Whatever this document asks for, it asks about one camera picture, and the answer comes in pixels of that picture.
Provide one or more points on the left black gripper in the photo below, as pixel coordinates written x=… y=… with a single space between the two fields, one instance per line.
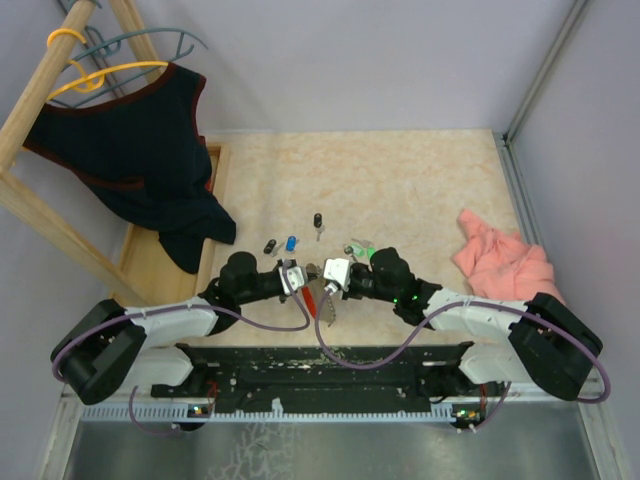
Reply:
x=283 y=299

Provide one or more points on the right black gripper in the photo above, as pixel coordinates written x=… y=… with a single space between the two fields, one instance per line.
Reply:
x=349 y=294

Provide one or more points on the green tag key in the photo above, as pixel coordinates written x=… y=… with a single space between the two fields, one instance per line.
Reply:
x=369 y=248
x=354 y=250

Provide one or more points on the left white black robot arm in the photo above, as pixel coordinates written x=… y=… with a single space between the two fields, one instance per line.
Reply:
x=112 y=346

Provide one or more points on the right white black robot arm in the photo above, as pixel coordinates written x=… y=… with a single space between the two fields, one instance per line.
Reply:
x=539 y=341

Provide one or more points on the black tag key left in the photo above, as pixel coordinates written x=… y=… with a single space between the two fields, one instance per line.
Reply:
x=269 y=247

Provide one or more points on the black tag key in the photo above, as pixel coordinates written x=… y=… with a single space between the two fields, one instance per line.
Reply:
x=319 y=225
x=269 y=247

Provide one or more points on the blue tag key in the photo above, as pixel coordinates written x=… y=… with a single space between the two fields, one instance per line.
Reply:
x=291 y=244

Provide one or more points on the black tag key upper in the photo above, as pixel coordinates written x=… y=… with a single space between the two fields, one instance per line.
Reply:
x=319 y=225

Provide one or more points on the pink cloth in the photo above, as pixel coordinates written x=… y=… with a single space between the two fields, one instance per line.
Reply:
x=499 y=265

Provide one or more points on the dark navy vest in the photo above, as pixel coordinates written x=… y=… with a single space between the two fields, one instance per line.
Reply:
x=144 y=158

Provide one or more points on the teal plastic hanger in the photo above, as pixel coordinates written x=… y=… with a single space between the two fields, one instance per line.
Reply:
x=126 y=61

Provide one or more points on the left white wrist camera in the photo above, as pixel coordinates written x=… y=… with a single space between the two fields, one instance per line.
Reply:
x=290 y=266

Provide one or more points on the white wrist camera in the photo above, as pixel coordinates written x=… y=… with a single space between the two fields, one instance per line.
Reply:
x=290 y=266
x=338 y=272

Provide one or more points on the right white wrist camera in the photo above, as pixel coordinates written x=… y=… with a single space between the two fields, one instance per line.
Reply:
x=338 y=272

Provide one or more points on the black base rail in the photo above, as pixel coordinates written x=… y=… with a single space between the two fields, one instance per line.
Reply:
x=306 y=381

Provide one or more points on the aluminium frame post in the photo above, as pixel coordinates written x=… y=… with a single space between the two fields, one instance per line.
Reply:
x=566 y=32

